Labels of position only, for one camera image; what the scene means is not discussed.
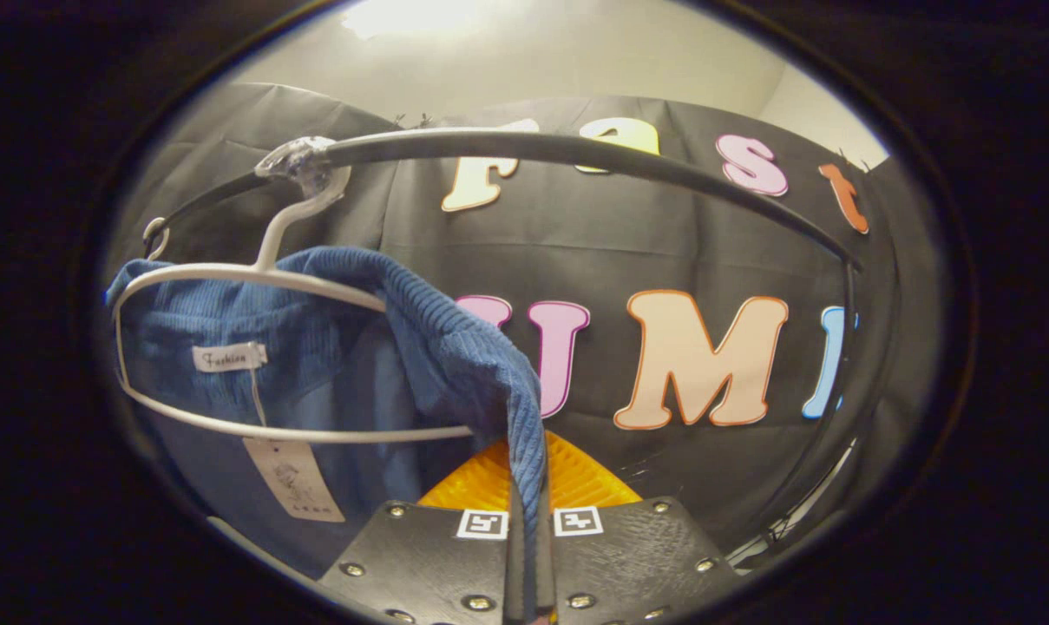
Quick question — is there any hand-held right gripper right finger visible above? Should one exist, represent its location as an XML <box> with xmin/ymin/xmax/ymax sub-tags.
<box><xmin>537</xmin><ymin>430</ymin><xmax>742</xmax><ymax>625</ymax></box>

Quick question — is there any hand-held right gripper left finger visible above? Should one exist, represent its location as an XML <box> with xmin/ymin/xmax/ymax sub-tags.
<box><xmin>316</xmin><ymin>437</ymin><xmax>527</xmax><ymax>625</ymax></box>

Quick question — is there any blue corduroy jacket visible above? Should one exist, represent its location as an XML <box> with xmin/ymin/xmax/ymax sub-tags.
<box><xmin>106</xmin><ymin>246</ymin><xmax>549</xmax><ymax>625</ymax></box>

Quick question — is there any white hanger with taped hook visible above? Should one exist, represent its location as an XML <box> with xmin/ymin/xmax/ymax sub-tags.
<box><xmin>112</xmin><ymin>136</ymin><xmax>477</xmax><ymax>445</ymax></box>

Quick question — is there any plain white hanger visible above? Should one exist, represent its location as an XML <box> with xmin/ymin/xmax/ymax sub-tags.
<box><xmin>141</xmin><ymin>215</ymin><xmax>172</xmax><ymax>261</ymax></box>

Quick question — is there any black clothes rail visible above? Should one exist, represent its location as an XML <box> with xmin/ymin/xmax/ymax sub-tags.
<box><xmin>147</xmin><ymin>128</ymin><xmax>865</xmax><ymax>565</ymax></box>

